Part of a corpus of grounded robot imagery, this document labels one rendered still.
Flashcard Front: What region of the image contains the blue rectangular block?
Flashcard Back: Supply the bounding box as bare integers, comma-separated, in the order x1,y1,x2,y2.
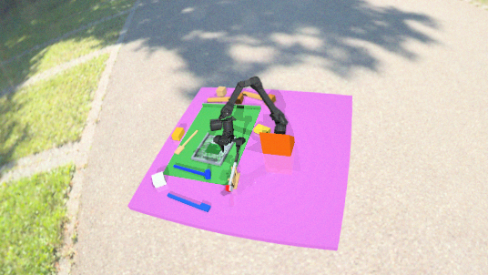
173,165,211,179

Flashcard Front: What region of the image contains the green flat mat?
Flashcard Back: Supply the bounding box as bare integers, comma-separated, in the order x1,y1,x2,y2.
163,107,260,185

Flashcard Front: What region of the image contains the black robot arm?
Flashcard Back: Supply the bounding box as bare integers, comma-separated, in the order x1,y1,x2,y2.
209,76,288,146

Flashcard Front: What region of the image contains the wooden mallet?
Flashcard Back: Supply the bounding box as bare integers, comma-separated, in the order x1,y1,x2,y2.
208,93,244,104
242,91,276,103

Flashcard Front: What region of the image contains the white rectangular block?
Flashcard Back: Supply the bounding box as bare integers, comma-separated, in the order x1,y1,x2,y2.
151,171,167,188

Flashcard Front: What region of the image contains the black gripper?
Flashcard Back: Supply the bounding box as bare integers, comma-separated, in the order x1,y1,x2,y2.
213,128,246,155

